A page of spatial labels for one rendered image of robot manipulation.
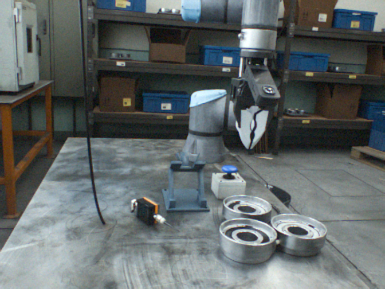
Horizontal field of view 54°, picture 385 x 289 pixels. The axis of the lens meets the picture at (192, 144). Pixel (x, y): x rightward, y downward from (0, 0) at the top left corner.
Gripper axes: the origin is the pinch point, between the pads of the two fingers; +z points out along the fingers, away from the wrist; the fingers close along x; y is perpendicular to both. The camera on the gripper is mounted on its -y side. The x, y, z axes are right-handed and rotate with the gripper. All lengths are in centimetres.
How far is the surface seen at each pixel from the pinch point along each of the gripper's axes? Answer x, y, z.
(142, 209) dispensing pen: 23.8, -4.2, 13.2
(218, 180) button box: 4.2, 8.1, 11.6
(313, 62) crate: -200, 335, -13
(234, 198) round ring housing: 2.8, -0.8, 12.7
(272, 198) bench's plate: -10.3, 6.8, 16.1
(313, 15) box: -191, 333, -65
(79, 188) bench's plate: 38.1, 15.6, 16.1
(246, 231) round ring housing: 5.1, -15.5, 13.2
